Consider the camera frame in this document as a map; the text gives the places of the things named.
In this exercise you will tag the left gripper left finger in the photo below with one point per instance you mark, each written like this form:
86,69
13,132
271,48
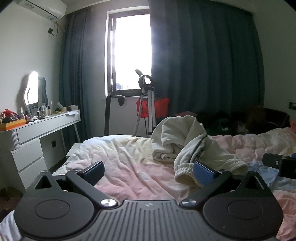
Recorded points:
84,183

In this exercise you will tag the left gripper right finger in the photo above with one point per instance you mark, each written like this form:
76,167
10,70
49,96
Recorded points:
213,182

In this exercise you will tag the white sweatpants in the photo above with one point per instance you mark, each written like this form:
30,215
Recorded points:
183,141

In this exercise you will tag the black clothes pile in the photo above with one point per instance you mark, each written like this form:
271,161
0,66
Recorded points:
255,120

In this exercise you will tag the pink garment on bed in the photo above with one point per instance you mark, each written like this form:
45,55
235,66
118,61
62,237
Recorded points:
293,126

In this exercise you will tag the pink white bed duvet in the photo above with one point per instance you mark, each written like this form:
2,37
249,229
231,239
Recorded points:
132,173

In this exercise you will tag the white vanity desk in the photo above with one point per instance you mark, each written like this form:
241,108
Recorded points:
22,157

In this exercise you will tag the black upright stand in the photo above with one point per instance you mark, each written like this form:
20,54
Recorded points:
121,101

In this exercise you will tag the red bag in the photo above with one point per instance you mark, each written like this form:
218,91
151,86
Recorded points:
160,106

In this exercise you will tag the dark teal left curtain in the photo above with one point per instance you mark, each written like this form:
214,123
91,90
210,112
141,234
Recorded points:
73,86

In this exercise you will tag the dark teal curtain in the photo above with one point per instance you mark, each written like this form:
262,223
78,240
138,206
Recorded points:
206,57
73,86

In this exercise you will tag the orange tray box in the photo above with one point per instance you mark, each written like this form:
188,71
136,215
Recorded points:
12,124

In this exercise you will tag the lit vanity mirror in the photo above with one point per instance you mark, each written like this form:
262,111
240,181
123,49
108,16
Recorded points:
34,95

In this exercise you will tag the silver tripod stand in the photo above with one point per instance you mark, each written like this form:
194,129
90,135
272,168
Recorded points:
146,84

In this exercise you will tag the dark teal right curtain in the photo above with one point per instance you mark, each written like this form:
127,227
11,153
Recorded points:
206,57

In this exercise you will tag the white air conditioner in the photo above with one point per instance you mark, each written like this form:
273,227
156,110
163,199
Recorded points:
52,10

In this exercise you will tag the window with dark frame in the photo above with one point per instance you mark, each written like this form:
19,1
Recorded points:
128,50

